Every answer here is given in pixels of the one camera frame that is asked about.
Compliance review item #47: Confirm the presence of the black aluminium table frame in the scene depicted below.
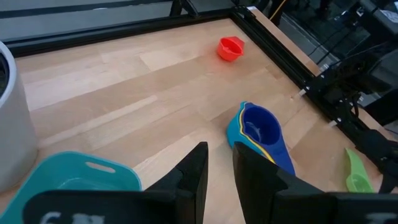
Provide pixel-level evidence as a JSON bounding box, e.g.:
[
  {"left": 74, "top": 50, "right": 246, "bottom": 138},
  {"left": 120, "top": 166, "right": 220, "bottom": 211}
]
[{"left": 4, "top": 6, "right": 398, "bottom": 194}]

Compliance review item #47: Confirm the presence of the green plastic measuring cup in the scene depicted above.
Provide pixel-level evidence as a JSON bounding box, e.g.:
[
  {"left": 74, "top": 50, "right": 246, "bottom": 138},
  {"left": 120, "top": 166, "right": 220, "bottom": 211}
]
[{"left": 344, "top": 147, "right": 375, "bottom": 194}]

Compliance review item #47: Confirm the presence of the tall white plant pot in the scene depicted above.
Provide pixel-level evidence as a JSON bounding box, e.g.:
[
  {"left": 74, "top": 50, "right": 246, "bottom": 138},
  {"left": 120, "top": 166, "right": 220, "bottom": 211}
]
[{"left": 0, "top": 40, "right": 39, "bottom": 193}]

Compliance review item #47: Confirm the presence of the dark indigo measuring cup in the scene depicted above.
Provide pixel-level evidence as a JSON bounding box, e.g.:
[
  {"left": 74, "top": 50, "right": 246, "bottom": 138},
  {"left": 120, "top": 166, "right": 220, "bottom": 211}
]
[{"left": 239, "top": 103, "right": 296, "bottom": 177}]

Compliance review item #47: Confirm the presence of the red plastic measuring cup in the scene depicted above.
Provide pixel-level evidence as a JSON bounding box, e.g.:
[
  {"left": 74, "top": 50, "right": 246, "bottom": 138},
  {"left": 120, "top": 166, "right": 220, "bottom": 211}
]
[{"left": 216, "top": 36, "right": 246, "bottom": 62}]

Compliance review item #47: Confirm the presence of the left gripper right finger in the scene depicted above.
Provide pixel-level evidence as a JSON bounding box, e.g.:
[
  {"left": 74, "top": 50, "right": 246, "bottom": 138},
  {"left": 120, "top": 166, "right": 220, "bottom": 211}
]
[{"left": 233, "top": 142, "right": 398, "bottom": 224}]

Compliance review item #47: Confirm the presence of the yellow plastic measuring cup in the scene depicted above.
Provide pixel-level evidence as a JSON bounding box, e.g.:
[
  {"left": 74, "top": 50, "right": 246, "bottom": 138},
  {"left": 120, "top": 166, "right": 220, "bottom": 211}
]
[{"left": 238, "top": 107, "right": 277, "bottom": 165}]

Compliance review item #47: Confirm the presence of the teal plastic basket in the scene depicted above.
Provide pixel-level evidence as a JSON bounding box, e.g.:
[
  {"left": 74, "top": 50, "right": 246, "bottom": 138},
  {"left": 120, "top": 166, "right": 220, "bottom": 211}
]
[{"left": 0, "top": 151, "right": 143, "bottom": 224}]

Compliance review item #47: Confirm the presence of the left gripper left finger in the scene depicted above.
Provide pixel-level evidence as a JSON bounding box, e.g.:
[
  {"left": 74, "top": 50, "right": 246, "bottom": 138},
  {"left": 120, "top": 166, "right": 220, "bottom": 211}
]
[{"left": 23, "top": 141, "right": 209, "bottom": 224}]

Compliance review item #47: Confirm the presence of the yellow floor cable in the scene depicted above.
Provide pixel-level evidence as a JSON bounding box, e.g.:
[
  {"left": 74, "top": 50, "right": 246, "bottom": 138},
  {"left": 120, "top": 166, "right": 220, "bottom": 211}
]
[{"left": 269, "top": 0, "right": 287, "bottom": 20}]

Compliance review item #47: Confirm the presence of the cyan plastic measuring cup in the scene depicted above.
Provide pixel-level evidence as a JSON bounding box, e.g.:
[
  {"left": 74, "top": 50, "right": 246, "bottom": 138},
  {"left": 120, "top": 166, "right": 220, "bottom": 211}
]
[{"left": 226, "top": 101, "right": 249, "bottom": 153}]

